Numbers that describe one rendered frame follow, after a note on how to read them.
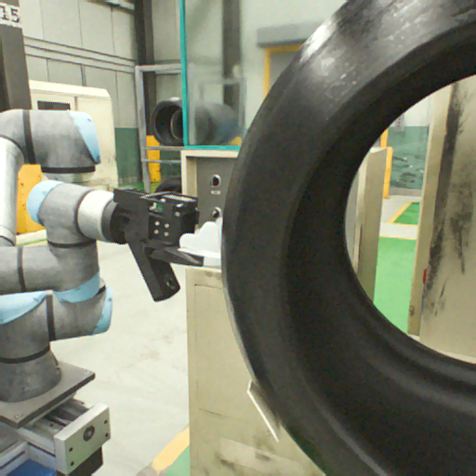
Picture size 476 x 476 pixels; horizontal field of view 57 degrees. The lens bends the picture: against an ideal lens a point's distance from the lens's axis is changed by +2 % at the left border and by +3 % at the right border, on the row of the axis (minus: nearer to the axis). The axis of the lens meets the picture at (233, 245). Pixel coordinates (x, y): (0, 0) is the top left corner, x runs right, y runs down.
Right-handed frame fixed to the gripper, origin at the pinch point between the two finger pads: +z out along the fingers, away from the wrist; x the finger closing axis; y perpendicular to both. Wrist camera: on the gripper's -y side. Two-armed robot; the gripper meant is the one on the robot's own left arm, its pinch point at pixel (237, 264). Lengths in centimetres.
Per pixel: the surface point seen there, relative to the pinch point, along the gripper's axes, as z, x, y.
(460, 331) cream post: 30.2, 28.6, -12.4
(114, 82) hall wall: -745, 857, 56
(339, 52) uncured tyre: 12.0, -12.5, 24.6
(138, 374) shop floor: -106, 125, -127
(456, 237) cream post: 25.9, 28.5, 3.4
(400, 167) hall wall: -55, 932, -56
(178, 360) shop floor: -93, 147, -125
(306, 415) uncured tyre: 14.7, -12.7, -8.9
